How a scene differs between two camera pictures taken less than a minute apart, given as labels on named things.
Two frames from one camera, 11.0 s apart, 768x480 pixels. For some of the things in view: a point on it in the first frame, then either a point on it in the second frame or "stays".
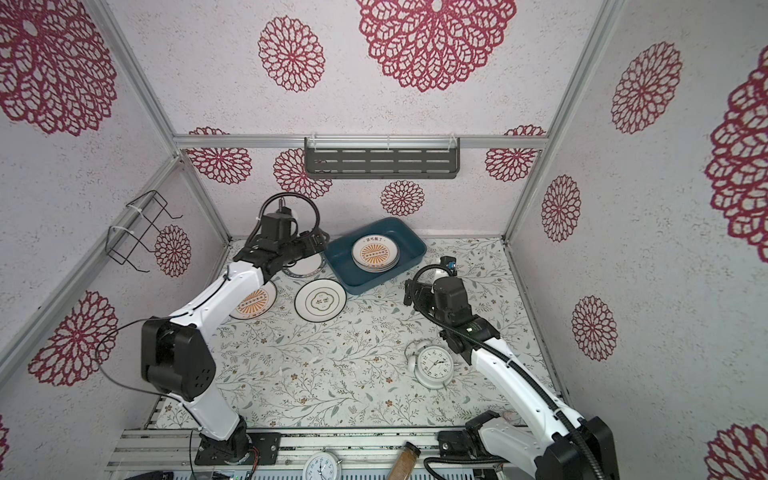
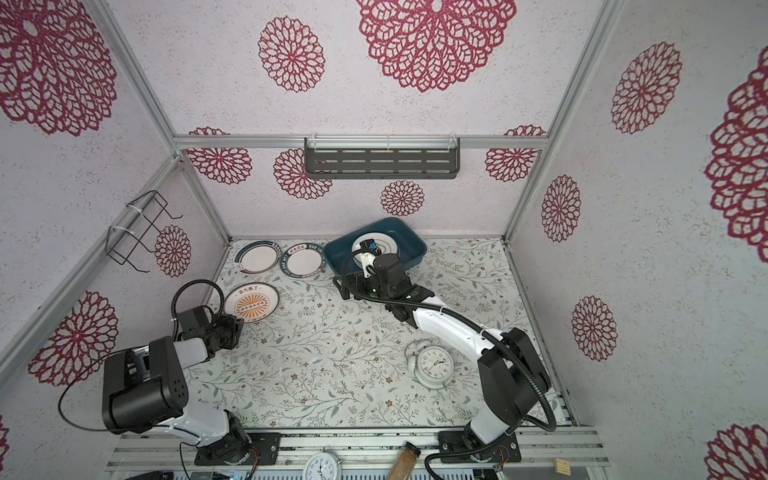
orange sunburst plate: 256,303 stays
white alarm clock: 432,364 stays
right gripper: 411,291 → 350,285
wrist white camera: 449,263 → 367,259
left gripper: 311,247 → 235,323
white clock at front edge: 322,465 stays
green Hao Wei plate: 306,265 stays
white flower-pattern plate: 320,300 → 386,244
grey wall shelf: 425,156 stays
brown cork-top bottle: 405,462 stays
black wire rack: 121,242 stays
